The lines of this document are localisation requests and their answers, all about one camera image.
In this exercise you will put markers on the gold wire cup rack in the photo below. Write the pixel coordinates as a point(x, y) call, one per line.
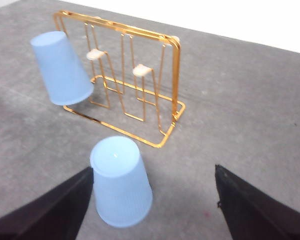
point(135, 76)

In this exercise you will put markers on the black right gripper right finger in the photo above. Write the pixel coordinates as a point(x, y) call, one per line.
point(251, 215)

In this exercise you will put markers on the blue cup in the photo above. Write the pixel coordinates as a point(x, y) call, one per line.
point(123, 187)
point(65, 79)

